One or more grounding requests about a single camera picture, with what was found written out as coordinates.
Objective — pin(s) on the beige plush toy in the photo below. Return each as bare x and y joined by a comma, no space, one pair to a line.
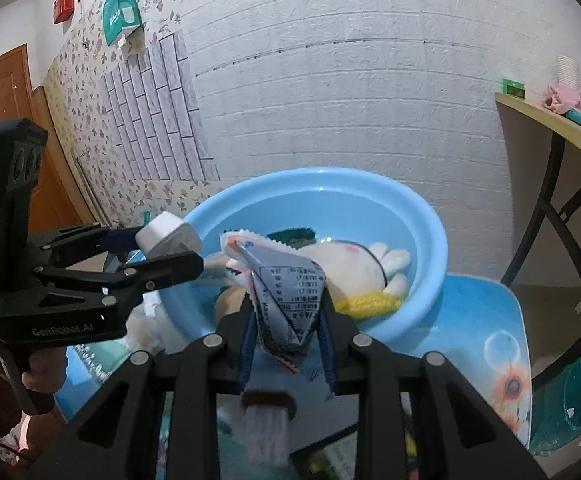
228,307

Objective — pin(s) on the wooden desk with black legs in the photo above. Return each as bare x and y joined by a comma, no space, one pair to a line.
560,125

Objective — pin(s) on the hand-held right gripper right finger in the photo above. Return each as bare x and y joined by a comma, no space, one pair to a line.
340,355

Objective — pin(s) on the small green box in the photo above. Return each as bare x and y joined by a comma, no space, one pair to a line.
514,88

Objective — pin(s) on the blue and white packet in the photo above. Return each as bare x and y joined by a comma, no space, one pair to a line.
95,367

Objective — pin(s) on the stack of paper cups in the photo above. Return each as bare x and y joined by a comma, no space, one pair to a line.
565,71

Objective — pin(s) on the wooden door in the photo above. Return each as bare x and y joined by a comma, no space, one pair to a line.
0,95

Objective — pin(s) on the red wall box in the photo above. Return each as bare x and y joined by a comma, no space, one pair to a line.
64,7

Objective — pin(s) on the white fluffy item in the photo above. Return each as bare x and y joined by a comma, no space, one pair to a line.
145,325

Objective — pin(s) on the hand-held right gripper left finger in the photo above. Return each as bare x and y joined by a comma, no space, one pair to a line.
230,355

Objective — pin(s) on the white charger plug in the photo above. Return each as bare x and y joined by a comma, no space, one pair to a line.
168,237

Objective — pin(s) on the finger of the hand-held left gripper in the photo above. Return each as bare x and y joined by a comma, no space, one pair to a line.
160,267
80,242

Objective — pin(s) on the green and white hanging bag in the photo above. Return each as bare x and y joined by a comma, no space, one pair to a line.
120,12

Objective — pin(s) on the white rabbit plush yellow scarf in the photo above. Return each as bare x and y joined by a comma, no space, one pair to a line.
350,265

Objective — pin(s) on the dark green packet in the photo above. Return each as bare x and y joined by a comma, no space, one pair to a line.
293,236

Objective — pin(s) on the teal plastic basin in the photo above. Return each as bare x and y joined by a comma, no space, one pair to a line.
570,400

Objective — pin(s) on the pink cloth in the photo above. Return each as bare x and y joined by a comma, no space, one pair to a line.
565,101

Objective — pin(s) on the person's left hand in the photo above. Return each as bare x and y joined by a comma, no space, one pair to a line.
45,372

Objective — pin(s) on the silver printed snack packet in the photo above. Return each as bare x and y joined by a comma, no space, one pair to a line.
280,295

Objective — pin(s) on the blue plastic basin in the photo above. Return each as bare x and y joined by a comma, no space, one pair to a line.
400,220

